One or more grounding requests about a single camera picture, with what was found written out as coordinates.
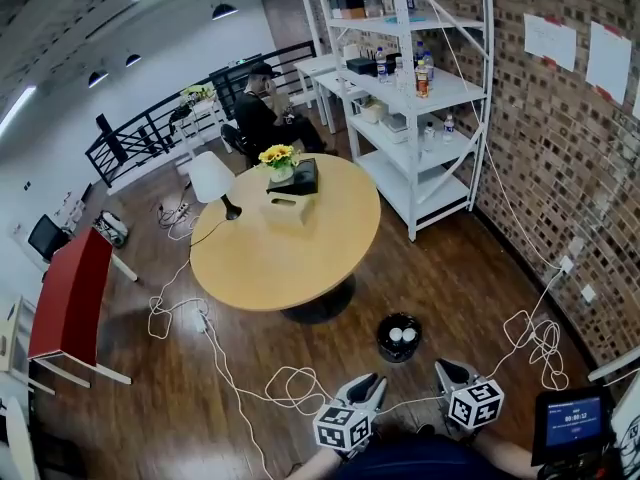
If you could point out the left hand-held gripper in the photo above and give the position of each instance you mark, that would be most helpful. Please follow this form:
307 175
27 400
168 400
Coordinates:
342 428

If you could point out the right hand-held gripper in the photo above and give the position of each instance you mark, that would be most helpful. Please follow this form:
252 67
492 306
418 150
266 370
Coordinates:
475 403

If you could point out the black round bin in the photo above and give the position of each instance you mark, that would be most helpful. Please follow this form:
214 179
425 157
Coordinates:
397 354

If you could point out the person's right forearm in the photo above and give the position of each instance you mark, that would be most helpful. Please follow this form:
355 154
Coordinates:
505 450

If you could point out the person's left forearm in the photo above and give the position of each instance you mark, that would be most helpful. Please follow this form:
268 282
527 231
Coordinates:
315 468

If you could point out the person's dark shirt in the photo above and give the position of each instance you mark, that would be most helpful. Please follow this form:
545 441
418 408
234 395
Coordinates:
425 460

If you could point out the black tablet with screen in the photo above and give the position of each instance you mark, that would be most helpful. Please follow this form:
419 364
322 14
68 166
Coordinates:
572 420

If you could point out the round wooden table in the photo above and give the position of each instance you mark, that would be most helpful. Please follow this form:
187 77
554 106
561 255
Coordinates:
300 258

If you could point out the white power strip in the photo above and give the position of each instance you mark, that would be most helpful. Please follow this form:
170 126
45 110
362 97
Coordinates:
181 212
201 320

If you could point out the wooden tissue box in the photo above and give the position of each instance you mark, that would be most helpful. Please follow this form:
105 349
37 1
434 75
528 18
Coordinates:
290 213

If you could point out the black tissue box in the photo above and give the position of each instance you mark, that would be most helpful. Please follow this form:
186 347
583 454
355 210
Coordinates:
305 175

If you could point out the clear water bottle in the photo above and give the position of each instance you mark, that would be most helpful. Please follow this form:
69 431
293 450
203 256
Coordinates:
400 73
448 129
429 65
429 137

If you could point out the white flat appliance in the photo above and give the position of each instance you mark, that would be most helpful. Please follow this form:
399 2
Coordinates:
395 128

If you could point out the sunflower bouquet in vase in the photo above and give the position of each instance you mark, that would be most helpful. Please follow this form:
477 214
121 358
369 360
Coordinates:
277 154

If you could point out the white shade table lamp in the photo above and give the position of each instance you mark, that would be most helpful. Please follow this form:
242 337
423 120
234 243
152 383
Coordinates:
210 178

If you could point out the beige storage container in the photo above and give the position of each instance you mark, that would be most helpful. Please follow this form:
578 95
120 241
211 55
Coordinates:
372 110

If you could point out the white metal shelf rack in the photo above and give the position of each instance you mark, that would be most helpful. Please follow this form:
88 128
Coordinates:
450 88

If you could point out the black office chair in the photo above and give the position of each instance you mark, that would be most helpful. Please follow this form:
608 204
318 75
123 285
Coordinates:
231 135

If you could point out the orange drink bottle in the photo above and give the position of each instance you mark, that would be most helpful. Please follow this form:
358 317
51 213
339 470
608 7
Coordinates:
422 79

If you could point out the white rectangular table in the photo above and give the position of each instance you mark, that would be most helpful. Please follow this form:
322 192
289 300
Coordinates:
315 64
332 82

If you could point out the blue label water bottle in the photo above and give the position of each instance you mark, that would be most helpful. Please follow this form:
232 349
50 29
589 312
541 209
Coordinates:
381 65

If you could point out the black box with antennas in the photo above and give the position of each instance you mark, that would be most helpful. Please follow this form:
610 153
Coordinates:
361 66

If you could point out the small white side table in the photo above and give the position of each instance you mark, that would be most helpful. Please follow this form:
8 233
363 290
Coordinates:
200 113

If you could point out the green bundle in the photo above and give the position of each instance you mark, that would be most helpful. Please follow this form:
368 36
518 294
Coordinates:
199 92

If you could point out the white paper sheet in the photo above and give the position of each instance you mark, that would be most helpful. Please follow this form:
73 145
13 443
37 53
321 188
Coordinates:
607 60
550 40

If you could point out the white round side table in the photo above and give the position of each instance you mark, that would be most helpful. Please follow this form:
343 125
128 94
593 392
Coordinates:
17 438

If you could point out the black monitor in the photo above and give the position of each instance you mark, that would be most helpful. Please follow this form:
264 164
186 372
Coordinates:
46 235

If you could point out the light wooden cabinet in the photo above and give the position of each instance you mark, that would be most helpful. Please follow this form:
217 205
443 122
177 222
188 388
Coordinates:
12 333

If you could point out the black metal railing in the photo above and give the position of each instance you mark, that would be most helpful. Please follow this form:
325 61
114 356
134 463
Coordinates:
105 135

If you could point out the dark boxes on shelf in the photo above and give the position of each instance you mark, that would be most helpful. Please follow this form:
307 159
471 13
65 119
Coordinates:
347 4

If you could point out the black pendant lamp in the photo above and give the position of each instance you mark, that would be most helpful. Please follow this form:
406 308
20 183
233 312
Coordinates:
225 12
133 60
98 79

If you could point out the white wall socket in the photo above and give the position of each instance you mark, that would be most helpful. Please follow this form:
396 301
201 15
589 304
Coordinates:
588 294

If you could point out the white wall charger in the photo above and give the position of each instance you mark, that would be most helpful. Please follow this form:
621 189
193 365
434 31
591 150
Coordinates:
567 264

